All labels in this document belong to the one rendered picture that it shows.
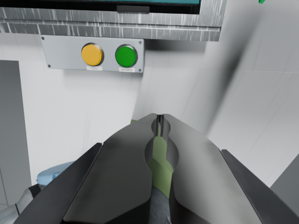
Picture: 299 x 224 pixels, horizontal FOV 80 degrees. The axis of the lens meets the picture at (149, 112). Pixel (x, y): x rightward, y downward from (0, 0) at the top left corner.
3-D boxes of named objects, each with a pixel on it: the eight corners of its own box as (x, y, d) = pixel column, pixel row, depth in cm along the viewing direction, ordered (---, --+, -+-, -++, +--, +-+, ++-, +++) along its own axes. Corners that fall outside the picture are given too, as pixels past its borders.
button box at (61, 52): (144, 66, 44) (143, 73, 39) (60, 62, 44) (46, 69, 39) (145, 35, 41) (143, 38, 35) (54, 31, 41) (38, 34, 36)
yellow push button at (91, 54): (104, 63, 39) (102, 66, 37) (86, 62, 39) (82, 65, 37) (102, 44, 37) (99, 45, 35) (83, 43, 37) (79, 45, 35)
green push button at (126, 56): (136, 65, 39) (135, 67, 37) (118, 64, 39) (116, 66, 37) (136, 45, 37) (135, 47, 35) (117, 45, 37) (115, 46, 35)
